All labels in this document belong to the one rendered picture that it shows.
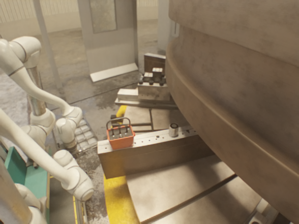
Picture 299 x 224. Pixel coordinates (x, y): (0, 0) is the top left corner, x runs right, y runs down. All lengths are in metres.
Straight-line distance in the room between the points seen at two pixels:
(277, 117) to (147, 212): 1.14
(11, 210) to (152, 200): 1.07
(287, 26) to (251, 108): 0.46
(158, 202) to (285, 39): 1.36
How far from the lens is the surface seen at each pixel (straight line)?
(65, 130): 1.13
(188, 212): 1.51
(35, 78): 1.25
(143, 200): 1.51
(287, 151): 0.94
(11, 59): 1.05
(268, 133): 0.95
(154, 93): 2.26
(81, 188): 0.82
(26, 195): 1.02
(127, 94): 2.46
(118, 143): 1.29
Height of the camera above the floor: 1.69
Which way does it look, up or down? 36 degrees down
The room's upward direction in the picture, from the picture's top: straight up
